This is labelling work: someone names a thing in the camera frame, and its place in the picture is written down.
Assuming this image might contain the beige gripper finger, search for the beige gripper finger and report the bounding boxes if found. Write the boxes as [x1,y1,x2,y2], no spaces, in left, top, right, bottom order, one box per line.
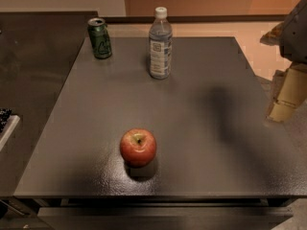
[266,62,307,122]

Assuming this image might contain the clear blue plastic water bottle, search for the clear blue plastic water bottle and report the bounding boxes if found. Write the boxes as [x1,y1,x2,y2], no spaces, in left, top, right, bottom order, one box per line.
[149,7,173,80]

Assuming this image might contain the red apple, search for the red apple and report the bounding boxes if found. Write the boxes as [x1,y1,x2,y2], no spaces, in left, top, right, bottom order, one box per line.
[120,128,156,168]

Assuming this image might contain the green soda can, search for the green soda can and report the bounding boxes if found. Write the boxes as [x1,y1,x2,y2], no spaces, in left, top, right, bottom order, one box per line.
[87,17,112,59]

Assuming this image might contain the dark side counter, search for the dark side counter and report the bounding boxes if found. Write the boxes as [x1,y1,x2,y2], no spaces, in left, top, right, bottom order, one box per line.
[0,11,97,198]

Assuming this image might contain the keyboard on white tray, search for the keyboard on white tray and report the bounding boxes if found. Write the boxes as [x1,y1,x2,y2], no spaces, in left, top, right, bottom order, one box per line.
[0,108,20,151]

